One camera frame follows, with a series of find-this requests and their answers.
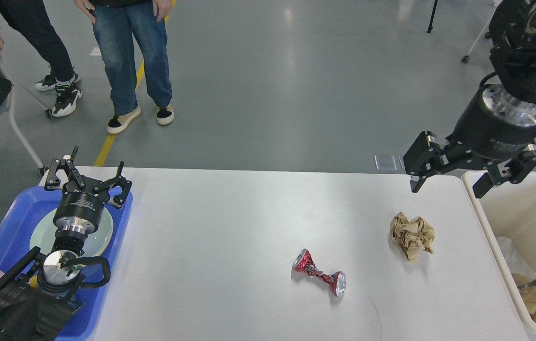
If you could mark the crumpled brown paper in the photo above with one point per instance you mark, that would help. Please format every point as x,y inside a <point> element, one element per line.
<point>412,236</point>

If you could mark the blue plastic tray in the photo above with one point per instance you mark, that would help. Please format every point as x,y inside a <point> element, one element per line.
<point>15,231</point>

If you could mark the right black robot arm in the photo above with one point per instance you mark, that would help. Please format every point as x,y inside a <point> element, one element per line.
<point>513,56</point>

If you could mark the large foil tray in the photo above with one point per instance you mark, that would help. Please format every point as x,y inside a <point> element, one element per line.
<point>522,273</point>

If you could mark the small foil sheet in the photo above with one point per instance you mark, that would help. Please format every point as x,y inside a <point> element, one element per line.
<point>523,287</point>

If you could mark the person in blue jeans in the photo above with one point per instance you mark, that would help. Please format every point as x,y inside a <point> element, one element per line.
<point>118,25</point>

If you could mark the person in black sneakers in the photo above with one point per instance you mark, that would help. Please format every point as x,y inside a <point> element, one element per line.
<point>30,19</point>

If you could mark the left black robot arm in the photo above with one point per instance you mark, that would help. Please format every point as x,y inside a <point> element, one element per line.
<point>38,294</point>

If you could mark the crushed red soda can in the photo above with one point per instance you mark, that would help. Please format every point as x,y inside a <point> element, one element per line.
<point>305,264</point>

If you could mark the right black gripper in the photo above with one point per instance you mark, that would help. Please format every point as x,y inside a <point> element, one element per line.
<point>495,125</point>

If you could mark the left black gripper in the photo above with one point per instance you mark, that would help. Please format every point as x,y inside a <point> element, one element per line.
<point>80,209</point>

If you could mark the teal ceramic mug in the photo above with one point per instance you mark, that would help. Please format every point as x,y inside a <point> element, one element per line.
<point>33,282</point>

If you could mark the chair with black jacket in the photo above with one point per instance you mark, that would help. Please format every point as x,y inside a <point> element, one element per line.
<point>481,34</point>

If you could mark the green ceramic plate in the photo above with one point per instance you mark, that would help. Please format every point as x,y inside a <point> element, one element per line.
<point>43,234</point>

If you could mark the beige plastic bin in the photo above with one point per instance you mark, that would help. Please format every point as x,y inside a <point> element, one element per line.
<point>509,210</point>

